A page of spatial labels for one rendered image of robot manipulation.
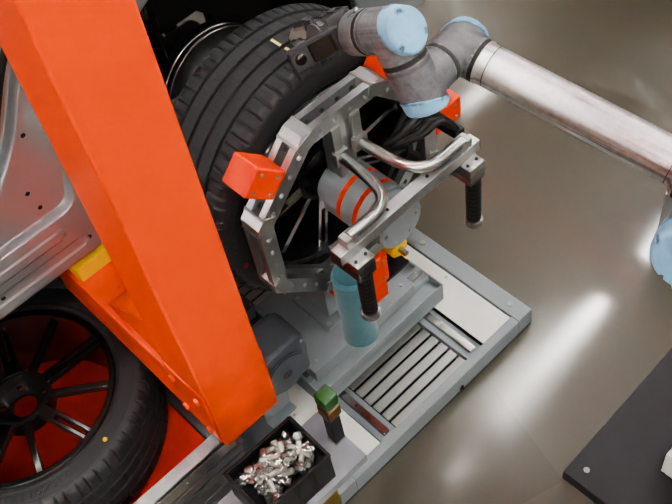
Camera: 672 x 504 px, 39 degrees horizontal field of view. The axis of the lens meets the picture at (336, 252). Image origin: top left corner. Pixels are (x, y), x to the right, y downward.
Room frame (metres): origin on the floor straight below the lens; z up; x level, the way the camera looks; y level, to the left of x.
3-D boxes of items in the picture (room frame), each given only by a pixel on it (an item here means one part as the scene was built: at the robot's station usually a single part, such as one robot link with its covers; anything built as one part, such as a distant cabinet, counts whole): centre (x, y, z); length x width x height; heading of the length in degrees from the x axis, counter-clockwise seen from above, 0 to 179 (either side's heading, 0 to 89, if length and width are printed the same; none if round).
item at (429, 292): (1.63, 0.02, 0.13); 0.50 x 0.36 x 0.10; 125
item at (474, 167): (1.40, -0.31, 0.93); 0.09 x 0.05 x 0.05; 35
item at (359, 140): (1.42, -0.20, 1.03); 0.19 x 0.18 x 0.11; 35
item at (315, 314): (1.61, 0.04, 0.32); 0.40 x 0.30 x 0.28; 125
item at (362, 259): (1.20, -0.03, 0.93); 0.09 x 0.05 x 0.05; 35
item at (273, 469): (0.96, 0.22, 0.51); 0.20 x 0.14 x 0.13; 123
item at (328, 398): (1.06, 0.09, 0.64); 0.04 x 0.04 x 0.04; 35
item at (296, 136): (1.47, -0.05, 0.85); 0.54 x 0.07 x 0.54; 125
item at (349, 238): (1.31, -0.04, 1.03); 0.19 x 0.18 x 0.11; 35
